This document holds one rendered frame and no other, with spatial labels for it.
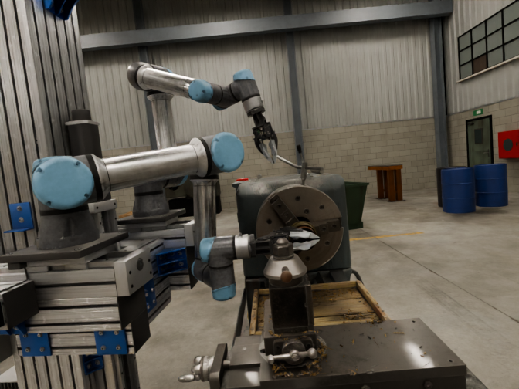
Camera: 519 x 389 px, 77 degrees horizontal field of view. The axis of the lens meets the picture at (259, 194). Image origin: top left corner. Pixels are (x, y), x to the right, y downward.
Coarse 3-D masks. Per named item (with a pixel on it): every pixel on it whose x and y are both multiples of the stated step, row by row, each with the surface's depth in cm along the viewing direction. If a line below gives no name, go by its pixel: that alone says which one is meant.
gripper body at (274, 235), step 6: (252, 234) 99; (270, 234) 97; (276, 234) 96; (282, 234) 96; (288, 234) 96; (252, 240) 97; (258, 240) 100; (264, 240) 99; (270, 240) 94; (276, 240) 94; (288, 240) 94; (252, 246) 94; (258, 246) 97; (264, 246) 96; (270, 246) 94; (252, 252) 94; (258, 252) 96; (264, 252) 95; (270, 252) 94
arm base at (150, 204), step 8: (144, 192) 132; (152, 192) 133; (160, 192) 136; (136, 200) 133; (144, 200) 132; (152, 200) 132; (160, 200) 135; (136, 208) 132; (144, 208) 131; (152, 208) 132; (160, 208) 133; (168, 208) 138; (136, 216) 132; (144, 216) 131
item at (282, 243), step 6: (282, 240) 58; (276, 246) 58; (282, 246) 57; (288, 246) 57; (276, 252) 58; (282, 252) 57; (288, 252) 57; (276, 258) 58; (282, 258) 57; (288, 258) 57
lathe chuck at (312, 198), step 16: (288, 192) 115; (304, 192) 115; (320, 192) 115; (272, 208) 116; (304, 208) 115; (320, 208) 115; (336, 208) 115; (256, 224) 116; (272, 224) 116; (320, 240) 116; (336, 240) 116; (304, 256) 117; (320, 256) 117
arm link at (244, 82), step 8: (240, 72) 119; (248, 72) 119; (240, 80) 119; (248, 80) 119; (232, 88) 122; (240, 88) 120; (248, 88) 119; (256, 88) 121; (240, 96) 122; (248, 96) 119
